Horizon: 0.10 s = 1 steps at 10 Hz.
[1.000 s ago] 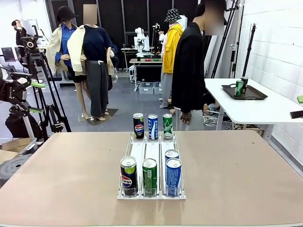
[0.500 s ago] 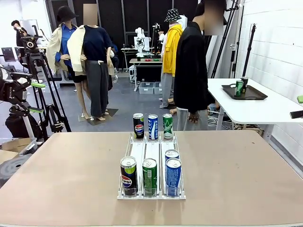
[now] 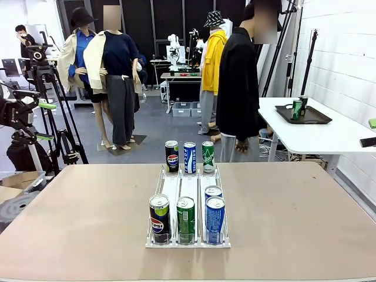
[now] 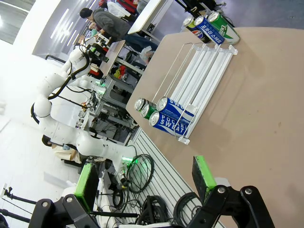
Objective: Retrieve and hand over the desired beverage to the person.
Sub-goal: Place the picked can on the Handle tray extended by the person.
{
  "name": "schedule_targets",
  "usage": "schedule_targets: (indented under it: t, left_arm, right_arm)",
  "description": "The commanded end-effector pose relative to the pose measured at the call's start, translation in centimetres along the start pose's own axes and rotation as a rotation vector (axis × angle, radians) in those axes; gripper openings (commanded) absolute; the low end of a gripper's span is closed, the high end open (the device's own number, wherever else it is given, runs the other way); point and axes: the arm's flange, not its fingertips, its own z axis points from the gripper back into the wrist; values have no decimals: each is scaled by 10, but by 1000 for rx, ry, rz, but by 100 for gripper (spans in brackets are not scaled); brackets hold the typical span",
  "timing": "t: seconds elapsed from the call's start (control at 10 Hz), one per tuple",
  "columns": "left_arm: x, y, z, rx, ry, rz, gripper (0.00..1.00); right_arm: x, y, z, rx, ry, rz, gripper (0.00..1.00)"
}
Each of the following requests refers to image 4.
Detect blue Pocari Sweat can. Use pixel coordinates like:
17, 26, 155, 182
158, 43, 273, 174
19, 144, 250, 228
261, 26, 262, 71
148, 110, 191, 138
155, 95, 199, 120
194, 16, 225, 46

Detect white plastic bag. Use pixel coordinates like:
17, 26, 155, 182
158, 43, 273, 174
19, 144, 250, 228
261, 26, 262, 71
139, 46, 156, 65

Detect clear acrylic can dispenser rack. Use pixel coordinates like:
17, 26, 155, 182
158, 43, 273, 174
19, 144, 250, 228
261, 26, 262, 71
152, 42, 238, 145

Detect black Pepsi can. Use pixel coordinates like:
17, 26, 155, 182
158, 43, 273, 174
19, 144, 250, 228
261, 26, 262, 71
182, 16, 212, 44

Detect black cable coil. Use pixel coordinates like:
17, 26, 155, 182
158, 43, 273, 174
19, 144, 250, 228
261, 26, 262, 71
136, 194, 173, 225
172, 192, 203, 227
122, 153, 156, 194

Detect white table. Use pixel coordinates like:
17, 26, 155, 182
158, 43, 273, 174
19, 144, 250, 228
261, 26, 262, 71
127, 0, 175, 35

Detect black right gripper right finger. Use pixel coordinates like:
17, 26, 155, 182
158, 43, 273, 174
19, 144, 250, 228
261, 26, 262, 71
184, 155, 272, 228

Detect thin black tripod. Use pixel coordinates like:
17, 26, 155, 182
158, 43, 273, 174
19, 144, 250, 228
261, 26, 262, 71
0, 182, 37, 225

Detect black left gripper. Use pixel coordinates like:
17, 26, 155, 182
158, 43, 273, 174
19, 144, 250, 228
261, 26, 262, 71
88, 47, 108, 62

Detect green Chilsung cider can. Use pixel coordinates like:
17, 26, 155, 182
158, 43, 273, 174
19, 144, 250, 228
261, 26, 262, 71
207, 11, 241, 46
140, 103, 158, 121

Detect light wooden desk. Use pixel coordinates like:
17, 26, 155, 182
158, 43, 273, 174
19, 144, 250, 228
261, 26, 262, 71
103, 39, 127, 77

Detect person in grey hoodie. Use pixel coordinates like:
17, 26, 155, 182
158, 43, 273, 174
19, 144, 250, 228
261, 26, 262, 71
79, 7, 160, 52

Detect black left arm cable sleeve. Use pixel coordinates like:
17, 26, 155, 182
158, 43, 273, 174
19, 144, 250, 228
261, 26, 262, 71
30, 45, 92, 124

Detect aluminium frame equipment rack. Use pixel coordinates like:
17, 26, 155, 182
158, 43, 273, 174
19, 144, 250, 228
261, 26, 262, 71
78, 76, 141, 143

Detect Pepsi can lime green band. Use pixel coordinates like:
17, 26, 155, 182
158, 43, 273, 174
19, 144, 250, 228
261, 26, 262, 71
134, 97, 147, 113

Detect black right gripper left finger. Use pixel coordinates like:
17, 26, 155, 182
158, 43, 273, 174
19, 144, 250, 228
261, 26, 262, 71
28, 163, 101, 228

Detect seated person beige clothes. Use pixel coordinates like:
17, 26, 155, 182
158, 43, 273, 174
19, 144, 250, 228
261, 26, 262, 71
41, 134, 84, 168

